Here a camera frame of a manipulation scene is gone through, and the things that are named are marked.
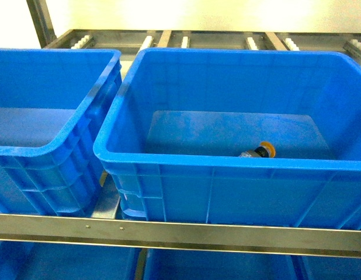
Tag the yellow mushroom push button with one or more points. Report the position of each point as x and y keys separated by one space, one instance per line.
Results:
x=264 y=150

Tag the large blue storage bin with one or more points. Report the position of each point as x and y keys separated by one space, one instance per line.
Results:
x=174 y=132

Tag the lower middle blue bin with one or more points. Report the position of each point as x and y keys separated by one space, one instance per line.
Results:
x=186 y=264

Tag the left blue storage bin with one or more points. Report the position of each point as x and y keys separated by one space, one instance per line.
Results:
x=53 y=103

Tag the lower right blue bin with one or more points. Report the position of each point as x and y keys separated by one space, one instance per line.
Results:
x=327 y=267

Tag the lower left blue bin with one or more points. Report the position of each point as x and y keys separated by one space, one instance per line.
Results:
x=26 y=260

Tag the metal rack frame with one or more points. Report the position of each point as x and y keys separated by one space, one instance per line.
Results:
x=108 y=225

